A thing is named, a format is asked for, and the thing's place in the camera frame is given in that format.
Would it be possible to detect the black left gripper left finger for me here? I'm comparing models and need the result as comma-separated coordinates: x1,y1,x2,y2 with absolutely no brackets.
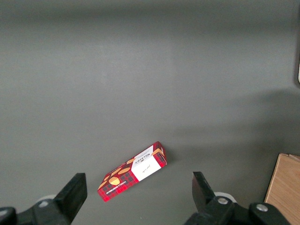
16,172,88,225

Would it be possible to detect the wooden drawer cabinet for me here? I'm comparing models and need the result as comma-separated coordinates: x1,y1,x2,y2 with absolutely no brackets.
264,153,300,225

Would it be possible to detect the red tartan shortbread cookie box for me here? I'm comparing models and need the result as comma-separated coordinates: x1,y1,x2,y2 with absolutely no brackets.
97,141,168,203

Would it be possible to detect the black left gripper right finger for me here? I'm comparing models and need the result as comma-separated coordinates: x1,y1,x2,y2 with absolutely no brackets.
185,171,249,225

